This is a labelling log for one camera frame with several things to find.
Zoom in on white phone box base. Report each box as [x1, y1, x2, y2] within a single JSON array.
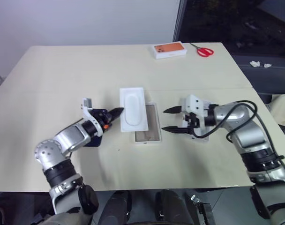
[[132, 101, 162, 145]]

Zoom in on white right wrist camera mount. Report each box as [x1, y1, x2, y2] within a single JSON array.
[[179, 94, 210, 128]]

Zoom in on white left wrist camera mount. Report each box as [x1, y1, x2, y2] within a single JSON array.
[[81, 97, 104, 137]]

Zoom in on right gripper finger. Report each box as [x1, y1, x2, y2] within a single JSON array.
[[161, 126, 189, 135], [163, 105, 182, 115]]

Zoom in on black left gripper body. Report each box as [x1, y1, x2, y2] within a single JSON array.
[[90, 108, 113, 130]]

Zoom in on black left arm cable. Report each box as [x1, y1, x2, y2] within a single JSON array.
[[67, 118, 85, 128]]

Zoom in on red handled scissors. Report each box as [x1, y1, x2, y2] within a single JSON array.
[[189, 42, 215, 58]]

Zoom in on metal bracket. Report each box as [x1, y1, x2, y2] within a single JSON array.
[[190, 194, 217, 225]]

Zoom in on beige cushion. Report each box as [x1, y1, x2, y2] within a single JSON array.
[[265, 94, 285, 125]]

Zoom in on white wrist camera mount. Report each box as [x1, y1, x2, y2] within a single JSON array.
[[179, 94, 210, 128], [81, 97, 104, 137]]

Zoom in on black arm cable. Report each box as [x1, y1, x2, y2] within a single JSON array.
[[67, 118, 85, 128], [193, 100, 285, 165]]

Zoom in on dark sofa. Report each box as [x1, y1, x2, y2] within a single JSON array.
[[231, 52, 285, 104]]

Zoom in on white phone box lid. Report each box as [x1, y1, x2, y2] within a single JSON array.
[[119, 87, 150, 134]]

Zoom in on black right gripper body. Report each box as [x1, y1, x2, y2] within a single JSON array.
[[182, 112, 203, 136]]

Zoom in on grey robot torso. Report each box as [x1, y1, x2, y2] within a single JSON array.
[[34, 206, 94, 225]]

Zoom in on orange print phone box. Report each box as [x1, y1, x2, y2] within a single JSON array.
[[153, 42, 188, 60]]

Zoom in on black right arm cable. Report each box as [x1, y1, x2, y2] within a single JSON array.
[[193, 100, 285, 165]]

